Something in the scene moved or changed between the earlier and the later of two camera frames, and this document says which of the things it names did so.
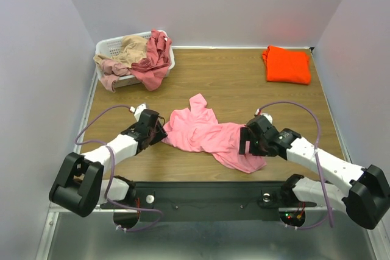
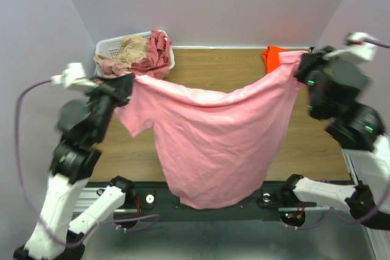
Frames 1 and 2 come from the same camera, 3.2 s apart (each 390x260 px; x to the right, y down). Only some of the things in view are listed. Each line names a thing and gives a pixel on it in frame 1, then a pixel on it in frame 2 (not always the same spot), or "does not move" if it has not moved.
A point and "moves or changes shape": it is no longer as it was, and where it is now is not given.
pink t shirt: [196, 129] moves or changes shape
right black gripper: [251, 139] -> [309, 67]
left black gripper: [161, 135] -> [123, 85]
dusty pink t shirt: [111, 70] does not move
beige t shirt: [133, 49] does not move
